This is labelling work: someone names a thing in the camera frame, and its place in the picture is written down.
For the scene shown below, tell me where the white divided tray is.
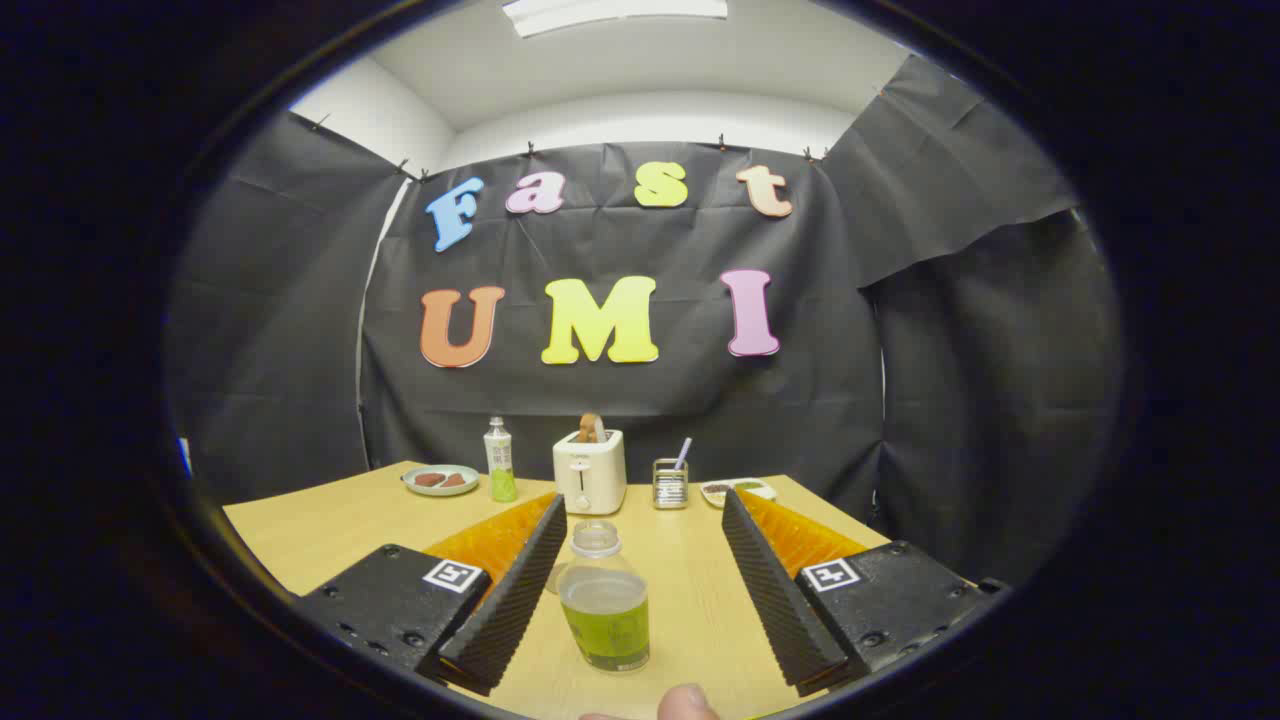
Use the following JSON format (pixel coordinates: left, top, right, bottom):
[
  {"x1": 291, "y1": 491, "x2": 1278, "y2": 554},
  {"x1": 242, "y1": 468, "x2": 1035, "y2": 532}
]
[{"x1": 700, "y1": 478, "x2": 778, "y2": 509}]

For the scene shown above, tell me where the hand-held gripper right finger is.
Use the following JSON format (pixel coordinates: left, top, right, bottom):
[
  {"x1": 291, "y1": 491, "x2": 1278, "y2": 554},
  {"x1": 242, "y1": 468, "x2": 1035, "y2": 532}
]
[{"x1": 720, "y1": 487, "x2": 1011, "y2": 698}]

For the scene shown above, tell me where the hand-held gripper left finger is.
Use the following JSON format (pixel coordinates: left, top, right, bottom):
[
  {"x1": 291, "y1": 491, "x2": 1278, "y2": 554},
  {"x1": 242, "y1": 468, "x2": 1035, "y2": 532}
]
[{"x1": 295, "y1": 490, "x2": 569, "y2": 698}]

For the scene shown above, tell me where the pale green plate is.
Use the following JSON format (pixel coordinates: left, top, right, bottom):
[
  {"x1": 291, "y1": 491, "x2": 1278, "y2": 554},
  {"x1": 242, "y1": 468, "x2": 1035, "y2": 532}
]
[{"x1": 402, "y1": 464, "x2": 481, "y2": 497}]

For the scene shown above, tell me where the clear juice bottle green label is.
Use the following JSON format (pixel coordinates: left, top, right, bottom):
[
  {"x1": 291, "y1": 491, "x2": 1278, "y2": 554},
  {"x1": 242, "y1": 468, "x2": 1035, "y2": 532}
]
[{"x1": 556, "y1": 520, "x2": 651, "y2": 673}]

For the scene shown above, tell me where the white toaster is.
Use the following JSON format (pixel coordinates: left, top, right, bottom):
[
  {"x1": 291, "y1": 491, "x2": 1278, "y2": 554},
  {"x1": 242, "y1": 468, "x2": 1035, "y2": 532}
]
[{"x1": 552, "y1": 428, "x2": 628, "y2": 516}]

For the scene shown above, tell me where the light wooden table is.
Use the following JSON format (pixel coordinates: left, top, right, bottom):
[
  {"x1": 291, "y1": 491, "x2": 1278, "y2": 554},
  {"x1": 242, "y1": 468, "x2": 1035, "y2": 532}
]
[{"x1": 222, "y1": 460, "x2": 986, "y2": 720}]

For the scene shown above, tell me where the small capped white-green bottle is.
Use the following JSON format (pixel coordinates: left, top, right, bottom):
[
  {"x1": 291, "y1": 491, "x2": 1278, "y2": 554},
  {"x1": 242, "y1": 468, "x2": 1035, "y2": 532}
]
[{"x1": 484, "y1": 417, "x2": 519, "y2": 503}]

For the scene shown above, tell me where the ceiling light panel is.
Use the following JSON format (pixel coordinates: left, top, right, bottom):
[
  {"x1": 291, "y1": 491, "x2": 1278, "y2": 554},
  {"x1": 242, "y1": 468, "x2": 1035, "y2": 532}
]
[{"x1": 500, "y1": 0, "x2": 731, "y2": 39}]

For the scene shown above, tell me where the metal wire holder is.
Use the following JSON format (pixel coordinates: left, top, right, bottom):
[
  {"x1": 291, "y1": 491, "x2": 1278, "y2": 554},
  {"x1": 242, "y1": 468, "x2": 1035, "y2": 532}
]
[{"x1": 652, "y1": 458, "x2": 690, "y2": 511}]

